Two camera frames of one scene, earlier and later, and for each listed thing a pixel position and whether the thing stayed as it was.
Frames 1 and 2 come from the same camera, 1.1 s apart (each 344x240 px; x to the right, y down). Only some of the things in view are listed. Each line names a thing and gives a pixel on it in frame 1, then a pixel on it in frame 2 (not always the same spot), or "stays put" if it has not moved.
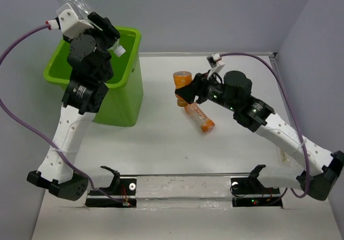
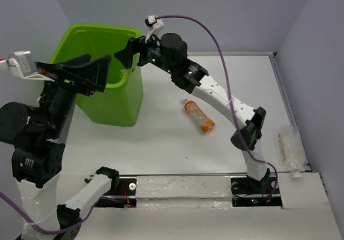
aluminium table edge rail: x=201 y=54 stays put
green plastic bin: x=122 y=102 stays put
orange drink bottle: x=195 y=112 stays put
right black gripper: x=199 y=84 to x=133 y=46
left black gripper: x=110 y=31 to x=93 y=74
